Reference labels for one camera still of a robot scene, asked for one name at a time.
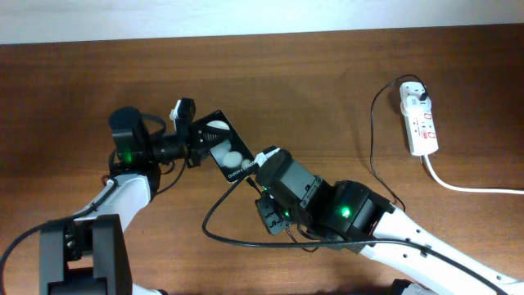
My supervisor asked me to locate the white power strip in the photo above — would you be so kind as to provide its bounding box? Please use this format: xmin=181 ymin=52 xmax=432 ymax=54
xmin=399 ymin=81 xmax=440 ymax=157

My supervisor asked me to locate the black charger cable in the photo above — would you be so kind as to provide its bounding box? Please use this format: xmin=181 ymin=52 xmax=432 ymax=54
xmin=245 ymin=73 xmax=430 ymax=213

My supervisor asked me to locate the white charger plug adapter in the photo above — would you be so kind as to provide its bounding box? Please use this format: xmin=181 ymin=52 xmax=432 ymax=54
xmin=400 ymin=81 xmax=431 ymax=116

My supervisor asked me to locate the black Galaxy flip smartphone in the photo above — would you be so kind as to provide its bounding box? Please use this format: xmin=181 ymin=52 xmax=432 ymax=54
xmin=203 ymin=111 xmax=255 ymax=184

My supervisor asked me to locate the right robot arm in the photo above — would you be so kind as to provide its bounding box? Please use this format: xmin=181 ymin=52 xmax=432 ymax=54
xmin=254 ymin=147 xmax=523 ymax=294

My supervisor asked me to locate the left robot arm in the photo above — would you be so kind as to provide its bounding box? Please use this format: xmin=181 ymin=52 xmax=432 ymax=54
xmin=39 ymin=98 xmax=233 ymax=294

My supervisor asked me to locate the white power strip cord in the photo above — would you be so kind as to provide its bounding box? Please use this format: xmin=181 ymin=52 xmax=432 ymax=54
xmin=421 ymin=153 xmax=524 ymax=196

